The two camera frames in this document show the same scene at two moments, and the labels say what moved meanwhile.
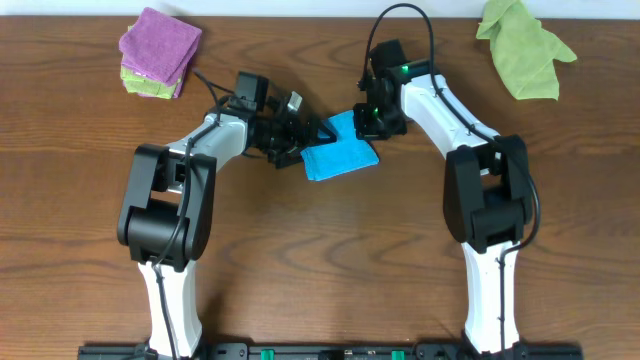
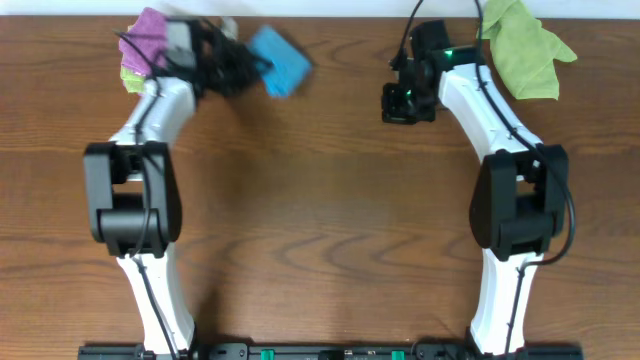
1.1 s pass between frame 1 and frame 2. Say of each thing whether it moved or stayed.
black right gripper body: moved
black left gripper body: moved
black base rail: stayed
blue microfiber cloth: moved
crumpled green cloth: stayed
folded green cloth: stayed
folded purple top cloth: stayed
